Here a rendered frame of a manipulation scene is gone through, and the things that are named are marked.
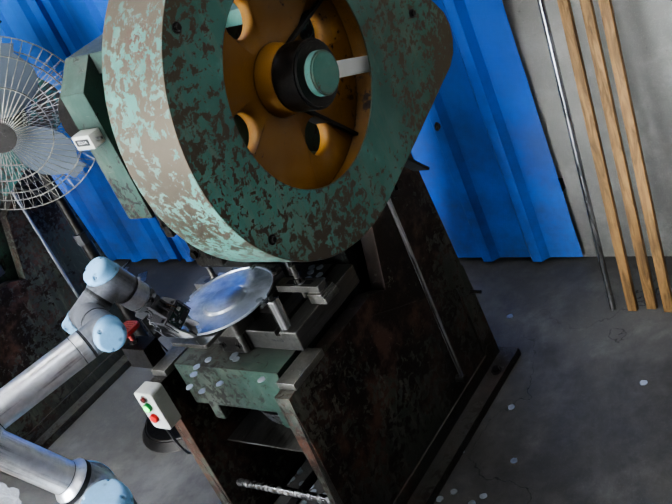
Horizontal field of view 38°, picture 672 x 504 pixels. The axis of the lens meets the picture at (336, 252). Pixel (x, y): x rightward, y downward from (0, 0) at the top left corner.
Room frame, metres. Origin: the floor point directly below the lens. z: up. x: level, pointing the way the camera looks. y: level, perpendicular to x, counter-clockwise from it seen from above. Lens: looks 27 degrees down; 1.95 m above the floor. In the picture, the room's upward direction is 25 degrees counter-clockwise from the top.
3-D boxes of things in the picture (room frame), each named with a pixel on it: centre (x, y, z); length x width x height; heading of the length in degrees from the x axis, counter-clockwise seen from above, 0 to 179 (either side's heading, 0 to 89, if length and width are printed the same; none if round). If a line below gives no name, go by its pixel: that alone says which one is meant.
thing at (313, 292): (2.28, 0.12, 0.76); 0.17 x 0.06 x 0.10; 45
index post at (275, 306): (2.19, 0.20, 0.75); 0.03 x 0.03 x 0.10; 45
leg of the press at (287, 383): (2.31, -0.05, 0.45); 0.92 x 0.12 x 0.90; 135
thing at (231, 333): (2.28, 0.36, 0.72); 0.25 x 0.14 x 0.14; 135
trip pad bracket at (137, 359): (2.46, 0.62, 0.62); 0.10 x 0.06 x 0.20; 45
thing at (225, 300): (2.31, 0.33, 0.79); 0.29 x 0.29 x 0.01
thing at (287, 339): (2.40, 0.24, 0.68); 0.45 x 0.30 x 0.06; 45
